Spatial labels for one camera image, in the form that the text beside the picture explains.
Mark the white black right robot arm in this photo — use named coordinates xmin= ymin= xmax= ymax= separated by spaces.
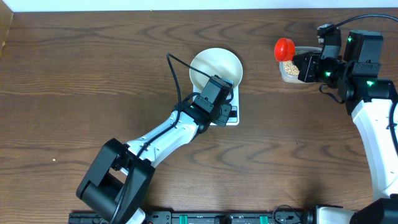
xmin=288 ymin=30 xmax=397 ymax=223

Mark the cream round bowl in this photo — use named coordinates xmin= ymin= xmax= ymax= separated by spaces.
xmin=190 ymin=48 xmax=243 ymax=88

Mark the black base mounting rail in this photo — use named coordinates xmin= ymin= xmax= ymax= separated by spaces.
xmin=68 ymin=210 xmax=315 ymax=224

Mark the white digital kitchen scale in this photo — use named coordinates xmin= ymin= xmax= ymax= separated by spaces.
xmin=184 ymin=103 xmax=239 ymax=129

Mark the brown wooden side panel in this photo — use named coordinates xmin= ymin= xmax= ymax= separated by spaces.
xmin=0 ymin=0 xmax=14 ymax=55

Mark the red plastic measuring scoop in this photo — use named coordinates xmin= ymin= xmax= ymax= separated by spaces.
xmin=274 ymin=38 xmax=295 ymax=62

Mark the clear plastic bean container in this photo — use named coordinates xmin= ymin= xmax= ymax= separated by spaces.
xmin=279 ymin=47 xmax=322 ymax=84

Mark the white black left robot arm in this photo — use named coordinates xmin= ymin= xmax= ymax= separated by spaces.
xmin=76 ymin=90 xmax=233 ymax=223

